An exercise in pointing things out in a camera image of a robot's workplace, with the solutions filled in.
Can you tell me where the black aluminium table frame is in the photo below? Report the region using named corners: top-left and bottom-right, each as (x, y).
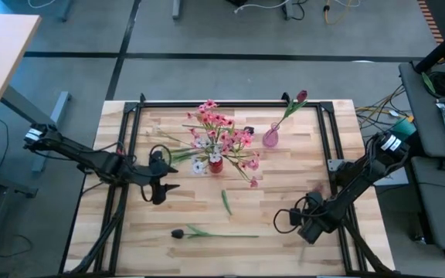
top-left (58, 92), bottom-right (396, 277)

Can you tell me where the silver metal bracket plate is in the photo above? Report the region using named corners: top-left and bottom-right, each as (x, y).
top-left (327, 158), bottom-right (348, 174)

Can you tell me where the grey side desk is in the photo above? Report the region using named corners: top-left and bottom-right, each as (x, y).
top-left (398, 61), bottom-right (445, 159)

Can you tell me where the pink artificial flower bunch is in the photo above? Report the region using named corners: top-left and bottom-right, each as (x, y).
top-left (185, 99), bottom-right (236, 163)
top-left (191, 127), bottom-right (261, 189)

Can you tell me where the white floor cable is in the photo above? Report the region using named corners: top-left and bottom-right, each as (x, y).
top-left (233, 0), bottom-right (291, 15)

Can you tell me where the red ribbed glass vase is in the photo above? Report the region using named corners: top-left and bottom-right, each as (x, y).
top-left (208, 156), bottom-right (225, 175)

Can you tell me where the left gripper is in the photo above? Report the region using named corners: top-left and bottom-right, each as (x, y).
top-left (138, 149), bottom-right (181, 206)

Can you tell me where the yellow cable bundle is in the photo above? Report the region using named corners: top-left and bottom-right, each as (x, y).
top-left (355, 83), bottom-right (415, 131)

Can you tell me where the light wooden desk top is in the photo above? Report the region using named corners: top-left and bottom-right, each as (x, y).
top-left (0, 12), bottom-right (42, 125)

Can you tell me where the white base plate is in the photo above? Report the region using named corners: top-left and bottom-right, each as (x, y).
top-left (379, 166), bottom-right (409, 188)

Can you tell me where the teal cup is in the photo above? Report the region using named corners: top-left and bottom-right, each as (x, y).
top-left (392, 117), bottom-right (418, 138)

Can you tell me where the black metal post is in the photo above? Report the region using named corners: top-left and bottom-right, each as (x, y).
top-left (414, 21), bottom-right (445, 74)

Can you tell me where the orange striped mat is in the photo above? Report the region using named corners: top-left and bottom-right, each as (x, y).
top-left (416, 0), bottom-right (445, 45)

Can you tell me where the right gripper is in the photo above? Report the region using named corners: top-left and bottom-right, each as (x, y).
top-left (297, 191), bottom-right (340, 246)

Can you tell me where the green strap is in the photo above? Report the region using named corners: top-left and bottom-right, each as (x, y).
top-left (421, 71), bottom-right (437, 96)

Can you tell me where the pink ribbed glass vase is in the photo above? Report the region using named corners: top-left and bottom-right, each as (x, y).
top-left (261, 121), bottom-right (282, 149)

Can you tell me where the loose green leaf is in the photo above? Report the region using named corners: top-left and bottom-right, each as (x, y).
top-left (221, 188), bottom-right (233, 218)

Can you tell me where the yellow floor cable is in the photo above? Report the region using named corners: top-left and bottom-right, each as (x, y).
top-left (323, 0), bottom-right (353, 26)

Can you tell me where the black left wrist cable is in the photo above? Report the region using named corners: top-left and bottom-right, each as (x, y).
top-left (148, 144), bottom-right (173, 165)

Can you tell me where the grey metal desk leg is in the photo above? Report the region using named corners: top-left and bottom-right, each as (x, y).
top-left (0, 84), bottom-right (73, 174)

